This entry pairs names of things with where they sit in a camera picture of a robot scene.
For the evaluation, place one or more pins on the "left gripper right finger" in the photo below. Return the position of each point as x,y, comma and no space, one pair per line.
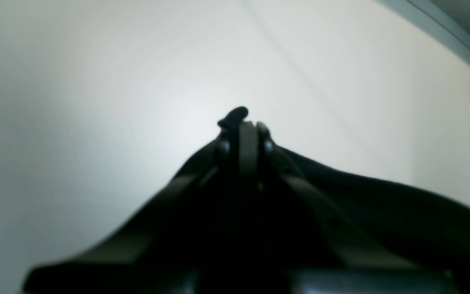
343,251

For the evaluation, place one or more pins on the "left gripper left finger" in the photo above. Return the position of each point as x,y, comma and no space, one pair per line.
154,250

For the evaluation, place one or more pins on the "black T-shirt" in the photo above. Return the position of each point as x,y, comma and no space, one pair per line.
420,226

